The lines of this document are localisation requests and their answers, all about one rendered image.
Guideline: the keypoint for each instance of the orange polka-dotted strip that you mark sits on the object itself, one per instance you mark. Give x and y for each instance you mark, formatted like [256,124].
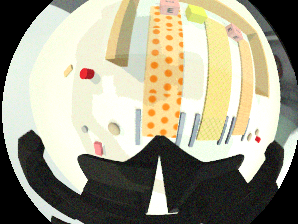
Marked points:
[162,96]

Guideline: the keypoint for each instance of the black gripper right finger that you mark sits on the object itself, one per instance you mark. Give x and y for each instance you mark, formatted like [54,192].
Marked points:
[182,172]

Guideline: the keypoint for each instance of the orange flat strip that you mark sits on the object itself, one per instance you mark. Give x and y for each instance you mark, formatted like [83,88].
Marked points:
[243,109]

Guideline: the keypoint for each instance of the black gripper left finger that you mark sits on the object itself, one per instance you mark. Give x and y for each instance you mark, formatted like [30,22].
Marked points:
[137,173]

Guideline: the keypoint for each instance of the pale yellow flat strip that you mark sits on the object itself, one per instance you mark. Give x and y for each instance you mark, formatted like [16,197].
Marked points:
[216,103]

